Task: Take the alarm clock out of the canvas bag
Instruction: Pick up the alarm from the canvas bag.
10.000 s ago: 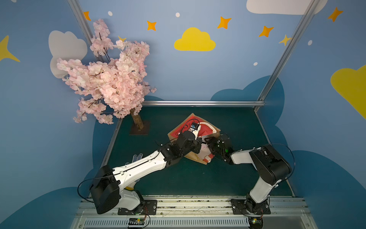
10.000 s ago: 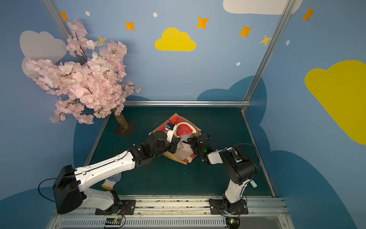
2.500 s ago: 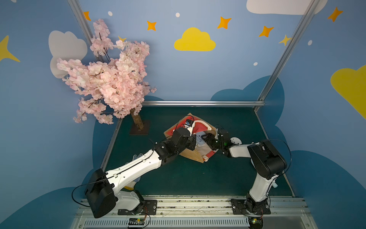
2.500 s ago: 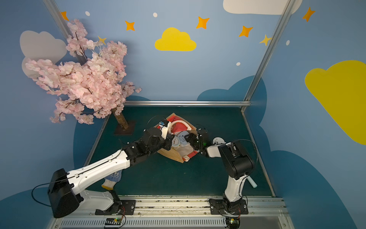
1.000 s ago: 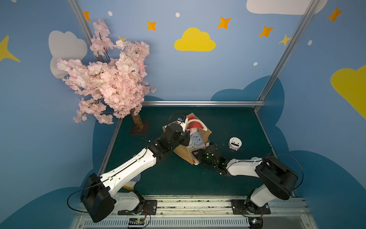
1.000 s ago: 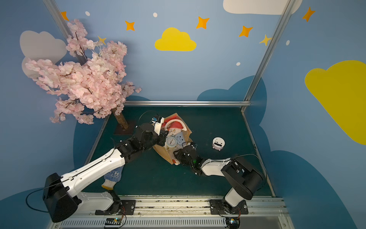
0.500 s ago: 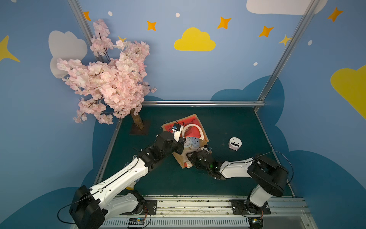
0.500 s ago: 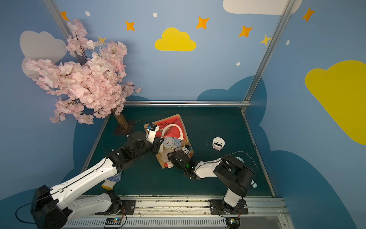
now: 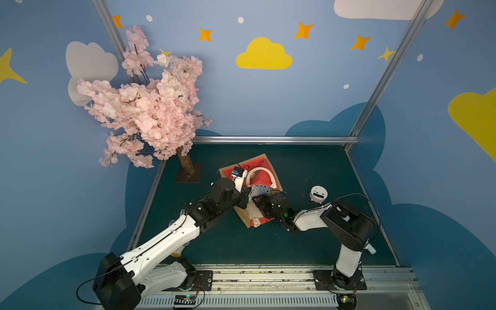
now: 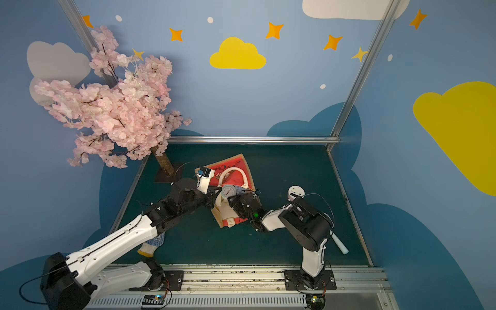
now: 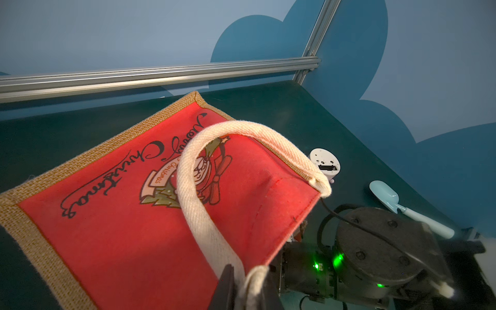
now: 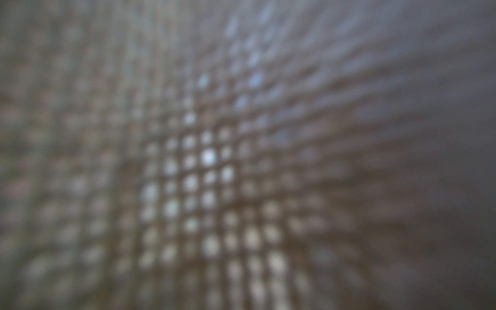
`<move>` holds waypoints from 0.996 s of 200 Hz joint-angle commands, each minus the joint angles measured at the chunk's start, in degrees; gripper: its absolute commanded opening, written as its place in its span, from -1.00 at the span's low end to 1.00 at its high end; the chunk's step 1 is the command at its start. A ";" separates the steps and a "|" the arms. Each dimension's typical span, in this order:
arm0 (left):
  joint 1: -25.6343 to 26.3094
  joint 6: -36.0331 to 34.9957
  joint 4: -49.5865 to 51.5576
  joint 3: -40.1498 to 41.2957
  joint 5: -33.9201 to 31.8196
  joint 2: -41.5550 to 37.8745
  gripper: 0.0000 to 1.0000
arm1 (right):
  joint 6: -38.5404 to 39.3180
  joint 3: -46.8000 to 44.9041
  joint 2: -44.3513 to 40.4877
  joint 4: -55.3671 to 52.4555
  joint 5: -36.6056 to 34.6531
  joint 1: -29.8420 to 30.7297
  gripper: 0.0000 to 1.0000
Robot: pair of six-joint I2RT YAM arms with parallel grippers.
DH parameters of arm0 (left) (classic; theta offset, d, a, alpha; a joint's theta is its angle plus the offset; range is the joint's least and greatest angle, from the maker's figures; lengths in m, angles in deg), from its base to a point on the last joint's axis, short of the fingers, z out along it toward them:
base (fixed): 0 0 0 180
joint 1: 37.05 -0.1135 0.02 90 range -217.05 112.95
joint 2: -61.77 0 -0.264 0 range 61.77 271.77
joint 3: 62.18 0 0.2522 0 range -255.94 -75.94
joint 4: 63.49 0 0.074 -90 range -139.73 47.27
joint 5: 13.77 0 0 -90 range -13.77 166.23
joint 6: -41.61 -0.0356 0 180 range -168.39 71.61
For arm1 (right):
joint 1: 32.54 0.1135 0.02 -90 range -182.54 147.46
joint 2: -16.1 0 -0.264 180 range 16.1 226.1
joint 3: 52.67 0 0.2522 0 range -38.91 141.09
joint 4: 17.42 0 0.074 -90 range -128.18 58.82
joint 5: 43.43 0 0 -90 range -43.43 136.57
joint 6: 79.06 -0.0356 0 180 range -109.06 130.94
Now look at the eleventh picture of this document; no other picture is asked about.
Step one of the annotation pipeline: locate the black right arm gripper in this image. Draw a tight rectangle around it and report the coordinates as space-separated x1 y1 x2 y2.
271 237 337 304

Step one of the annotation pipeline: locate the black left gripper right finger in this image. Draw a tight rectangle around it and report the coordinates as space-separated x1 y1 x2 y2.
258 271 284 310

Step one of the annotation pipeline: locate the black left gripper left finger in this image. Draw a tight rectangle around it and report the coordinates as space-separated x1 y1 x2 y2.
208 264 235 310

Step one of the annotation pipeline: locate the white round smiley alarm clock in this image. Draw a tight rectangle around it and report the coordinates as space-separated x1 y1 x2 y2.
309 148 341 184

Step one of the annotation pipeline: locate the horizontal aluminium frame rail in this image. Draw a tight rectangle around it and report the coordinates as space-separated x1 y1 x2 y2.
1 56 321 104

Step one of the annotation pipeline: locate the light blue plastic spoon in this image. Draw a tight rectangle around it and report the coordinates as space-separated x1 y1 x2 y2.
369 180 455 239

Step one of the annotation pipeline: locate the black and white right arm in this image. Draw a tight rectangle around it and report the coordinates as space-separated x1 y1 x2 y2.
269 204 495 309

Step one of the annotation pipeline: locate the right aluminium frame post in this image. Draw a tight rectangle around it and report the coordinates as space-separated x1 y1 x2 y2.
293 0 342 85

